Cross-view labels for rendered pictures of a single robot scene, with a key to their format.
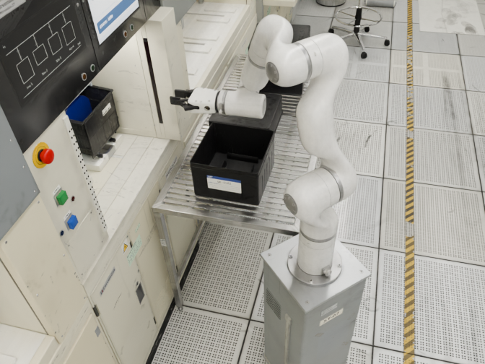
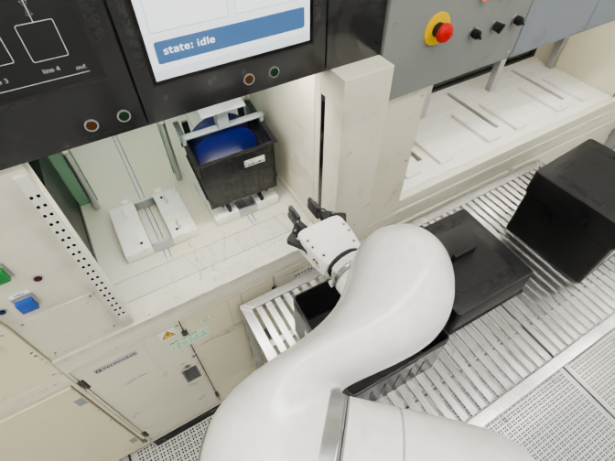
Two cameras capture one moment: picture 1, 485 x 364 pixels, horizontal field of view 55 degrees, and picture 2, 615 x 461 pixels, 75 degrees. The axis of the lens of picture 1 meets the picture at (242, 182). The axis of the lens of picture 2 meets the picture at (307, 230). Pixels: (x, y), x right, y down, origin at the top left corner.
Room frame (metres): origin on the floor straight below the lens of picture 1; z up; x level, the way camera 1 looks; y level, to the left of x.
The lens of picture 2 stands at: (1.02, -0.18, 1.81)
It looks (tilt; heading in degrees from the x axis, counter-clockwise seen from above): 50 degrees down; 43
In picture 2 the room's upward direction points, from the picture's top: straight up
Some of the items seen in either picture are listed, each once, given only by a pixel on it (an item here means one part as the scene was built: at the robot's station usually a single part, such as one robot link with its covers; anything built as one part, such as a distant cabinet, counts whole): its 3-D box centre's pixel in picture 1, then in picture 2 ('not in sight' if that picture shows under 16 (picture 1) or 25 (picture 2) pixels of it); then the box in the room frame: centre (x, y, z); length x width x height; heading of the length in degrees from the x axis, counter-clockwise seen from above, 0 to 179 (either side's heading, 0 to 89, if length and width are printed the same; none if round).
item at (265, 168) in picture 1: (234, 162); (364, 332); (1.46, 0.03, 0.85); 0.28 x 0.28 x 0.17; 72
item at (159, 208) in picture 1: (261, 180); (443, 339); (1.85, -0.11, 0.38); 1.30 x 0.60 x 0.76; 163
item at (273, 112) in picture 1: (246, 113); (458, 263); (1.83, -0.04, 0.83); 0.29 x 0.29 x 0.13; 72
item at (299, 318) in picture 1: (307, 321); not in sight; (0.99, -0.24, 0.38); 0.28 x 0.28 x 0.76; 28
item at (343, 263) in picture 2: (223, 102); (349, 270); (1.38, 0.05, 1.19); 0.09 x 0.03 x 0.08; 164
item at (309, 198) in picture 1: (312, 206); not in sight; (0.98, -0.21, 1.07); 0.19 x 0.12 x 0.24; 120
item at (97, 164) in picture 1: (89, 148); (234, 189); (1.54, 0.63, 0.89); 0.22 x 0.21 x 0.04; 73
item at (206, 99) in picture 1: (206, 100); (331, 247); (1.40, 0.11, 1.19); 0.11 x 0.10 x 0.07; 74
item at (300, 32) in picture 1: (279, 58); (585, 209); (2.23, -0.23, 0.89); 0.29 x 0.29 x 0.25; 77
